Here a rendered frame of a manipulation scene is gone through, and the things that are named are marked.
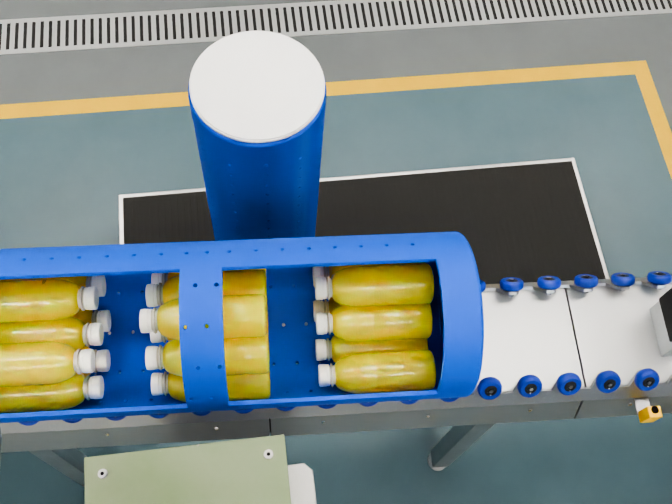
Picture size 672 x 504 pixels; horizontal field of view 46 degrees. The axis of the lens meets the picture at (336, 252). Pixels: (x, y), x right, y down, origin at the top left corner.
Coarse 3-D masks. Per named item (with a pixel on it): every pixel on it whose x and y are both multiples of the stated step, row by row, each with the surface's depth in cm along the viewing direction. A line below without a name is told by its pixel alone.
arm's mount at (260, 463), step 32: (192, 448) 107; (224, 448) 107; (256, 448) 108; (96, 480) 105; (128, 480) 105; (160, 480) 105; (192, 480) 106; (224, 480) 106; (256, 480) 106; (288, 480) 106
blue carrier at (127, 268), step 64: (0, 256) 125; (64, 256) 125; (128, 256) 125; (192, 256) 125; (256, 256) 126; (320, 256) 126; (384, 256) 126; (448, 256) 127; (128, 320) 146; (192, 320) 119; (448, 320) 123; (128, 384) 141; (192, 384) 122; (448, 384) 127
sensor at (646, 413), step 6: (636, 402) 152; (642, 402) 152; (648, 402) 152; (636, 408) 152; (642, 408) 152; (648, 408) 147; (654, 408) 147; (660, 408) 148; (642, 414) 149; (648, 414) 147; (654, 414) 147; (660, 414) 147; (642, 420) 150; (648, 420) 149; (654, 420) 149
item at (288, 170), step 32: (320, 128) 167; (224, 160) 165; (256, 160) 162; (288, 160) 165; (320, 160) 184; (224, 192) 179; (256, 192) 174; (288, 192) 178; (224, 224) 195; (256, 224) 188; (288, 224) 192
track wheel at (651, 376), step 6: (642, 372) 147; (648, 372) 146; (654, 372) 146; (636, 378) 147; (642, 378) 146; (648, 378) 147; (654, 378) 147; (636, 384) 147; (642, 384) 147; (648, 384) 147; (654, 384) 147; (642, 390) 148; (648, 390) 148
